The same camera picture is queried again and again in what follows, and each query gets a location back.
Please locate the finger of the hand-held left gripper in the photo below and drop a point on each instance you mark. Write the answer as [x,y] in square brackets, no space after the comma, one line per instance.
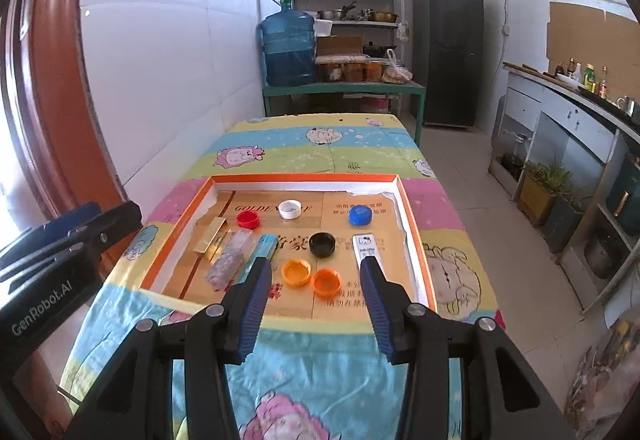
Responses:
[65,222]
[115,225]

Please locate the red-brown wooden door frame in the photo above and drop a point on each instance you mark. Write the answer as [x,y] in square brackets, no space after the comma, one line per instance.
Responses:
[55,69]

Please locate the gold cigarette box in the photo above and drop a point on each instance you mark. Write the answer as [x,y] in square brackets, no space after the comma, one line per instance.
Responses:
[212,235]

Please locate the blue bottle cap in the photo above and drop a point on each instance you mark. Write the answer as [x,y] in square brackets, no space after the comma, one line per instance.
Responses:
[361,215]

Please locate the plastic bag of food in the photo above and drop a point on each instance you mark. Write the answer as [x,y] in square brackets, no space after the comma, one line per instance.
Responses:
[397,72]

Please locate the red bottle cap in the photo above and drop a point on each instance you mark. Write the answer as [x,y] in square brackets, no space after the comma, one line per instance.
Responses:
[248,220]

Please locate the clear plastic tube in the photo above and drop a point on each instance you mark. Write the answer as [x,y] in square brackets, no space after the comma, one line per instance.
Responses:
[230,260]

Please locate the deep orange bottle cap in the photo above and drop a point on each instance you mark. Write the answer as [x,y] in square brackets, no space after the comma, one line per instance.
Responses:
[326,282]

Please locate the blue water jug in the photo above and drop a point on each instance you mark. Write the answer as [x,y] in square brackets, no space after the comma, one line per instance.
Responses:
[287,44]

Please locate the red-brown bottle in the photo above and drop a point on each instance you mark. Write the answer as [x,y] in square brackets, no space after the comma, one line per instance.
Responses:
[603,83]

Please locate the plant in dark pot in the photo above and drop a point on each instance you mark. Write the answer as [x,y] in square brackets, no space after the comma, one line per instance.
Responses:
[562,225]

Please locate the cardboard sheets on wall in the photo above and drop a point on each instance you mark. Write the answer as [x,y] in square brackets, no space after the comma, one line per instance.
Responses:
[590,39]

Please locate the brown cardboard box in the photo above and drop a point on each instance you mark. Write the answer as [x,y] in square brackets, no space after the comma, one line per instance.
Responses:
[340,44]

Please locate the black bottle cap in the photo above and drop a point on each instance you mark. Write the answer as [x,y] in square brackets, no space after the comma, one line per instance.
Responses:
[322,245]

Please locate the yellow-green bottle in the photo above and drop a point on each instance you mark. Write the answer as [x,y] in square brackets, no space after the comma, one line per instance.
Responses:
[590,78]

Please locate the plant in yellow pot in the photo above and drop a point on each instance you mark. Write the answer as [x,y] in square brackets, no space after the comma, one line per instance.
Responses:
[537,197]

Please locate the crumpled plastic bag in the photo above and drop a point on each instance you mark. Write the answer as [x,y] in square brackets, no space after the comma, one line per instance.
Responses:
[605,380]

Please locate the white bottle cap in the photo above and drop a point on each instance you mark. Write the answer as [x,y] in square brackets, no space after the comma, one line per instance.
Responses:
[290,209]

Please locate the flattened printed cardboard sheet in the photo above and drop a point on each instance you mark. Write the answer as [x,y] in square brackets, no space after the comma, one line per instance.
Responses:
[395,260]

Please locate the green low table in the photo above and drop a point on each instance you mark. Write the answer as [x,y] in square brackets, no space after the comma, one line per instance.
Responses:
[350,87]

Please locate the dark sauce bottle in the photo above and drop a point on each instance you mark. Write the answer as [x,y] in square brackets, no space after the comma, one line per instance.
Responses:
[571,68]

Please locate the dark grey refrigerator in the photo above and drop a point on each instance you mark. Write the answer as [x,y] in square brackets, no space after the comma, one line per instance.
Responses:
[447,69]

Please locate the yellow-orange bottle cap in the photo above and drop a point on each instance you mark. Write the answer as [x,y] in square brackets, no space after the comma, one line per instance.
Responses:
[296,271]

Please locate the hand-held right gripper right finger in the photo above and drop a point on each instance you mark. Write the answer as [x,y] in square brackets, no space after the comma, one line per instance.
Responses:
[377,310]

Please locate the cartoon printed metal case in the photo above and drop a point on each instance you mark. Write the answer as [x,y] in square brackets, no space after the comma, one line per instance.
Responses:
[365,245]

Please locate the shallow orange-rimmed cardboard box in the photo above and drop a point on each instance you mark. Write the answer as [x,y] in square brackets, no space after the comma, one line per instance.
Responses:
[305,178]

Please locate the metal cooking pot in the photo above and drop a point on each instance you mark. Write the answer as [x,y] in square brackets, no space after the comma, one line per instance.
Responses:
[600,252]

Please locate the teal kitchen appliance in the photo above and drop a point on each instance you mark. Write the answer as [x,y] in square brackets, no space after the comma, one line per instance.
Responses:
[625,192]

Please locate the white kitchen counter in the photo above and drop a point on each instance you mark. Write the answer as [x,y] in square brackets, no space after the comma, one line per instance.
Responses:
[560,94]

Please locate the metal kettle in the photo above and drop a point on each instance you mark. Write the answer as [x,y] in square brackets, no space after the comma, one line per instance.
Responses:
[625,105]

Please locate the light blue lighter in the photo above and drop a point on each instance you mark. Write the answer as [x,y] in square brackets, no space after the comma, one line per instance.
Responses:
[264,247]

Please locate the jar of orange preserves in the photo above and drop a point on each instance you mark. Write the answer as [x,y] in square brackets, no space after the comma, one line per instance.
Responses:
[375,71]
[352,72]
[328,72]

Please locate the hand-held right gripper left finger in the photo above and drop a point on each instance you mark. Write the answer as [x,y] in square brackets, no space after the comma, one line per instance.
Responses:
[252,310]

